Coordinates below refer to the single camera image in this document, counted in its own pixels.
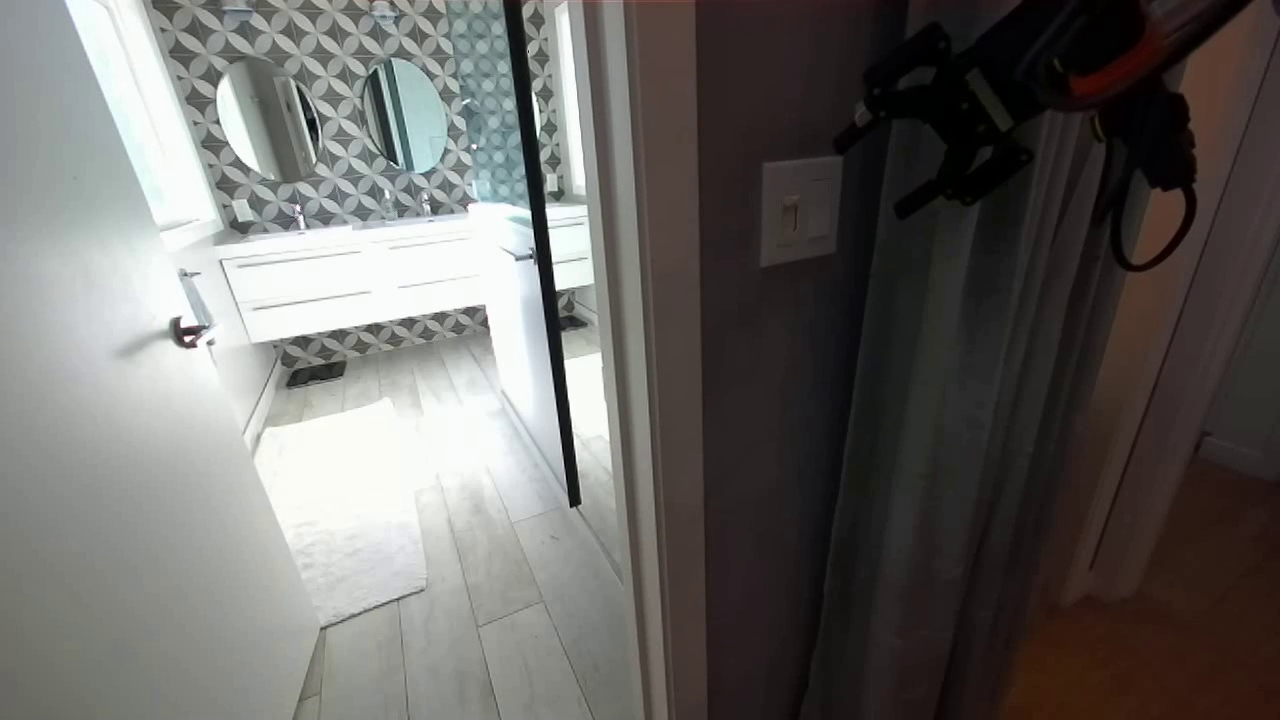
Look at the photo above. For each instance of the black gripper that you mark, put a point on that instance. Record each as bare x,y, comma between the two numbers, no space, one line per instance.
992,92

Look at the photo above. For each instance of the white light switch plate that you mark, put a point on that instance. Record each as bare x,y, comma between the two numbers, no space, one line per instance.
803,211

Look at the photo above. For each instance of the grey pleated curtain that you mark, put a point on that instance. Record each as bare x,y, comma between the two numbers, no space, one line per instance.
963,443

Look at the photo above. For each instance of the black framed glass panel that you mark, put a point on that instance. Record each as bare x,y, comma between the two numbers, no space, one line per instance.
546,252

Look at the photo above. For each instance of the chrome faucet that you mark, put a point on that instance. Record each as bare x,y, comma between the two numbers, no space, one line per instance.
298,214
425,203

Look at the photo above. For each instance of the white bathroom vanity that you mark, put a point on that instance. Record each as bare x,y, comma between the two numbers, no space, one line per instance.
361,275

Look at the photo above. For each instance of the white bath rug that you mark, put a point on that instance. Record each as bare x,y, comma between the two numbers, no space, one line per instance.
344,514

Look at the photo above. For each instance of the white door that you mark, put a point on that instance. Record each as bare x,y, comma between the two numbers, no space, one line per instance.
121,443

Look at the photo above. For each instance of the white door frame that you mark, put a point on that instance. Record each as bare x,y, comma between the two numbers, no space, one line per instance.
644,363

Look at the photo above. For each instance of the round wall mirror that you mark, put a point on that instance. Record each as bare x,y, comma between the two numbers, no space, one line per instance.
407,112
266,122

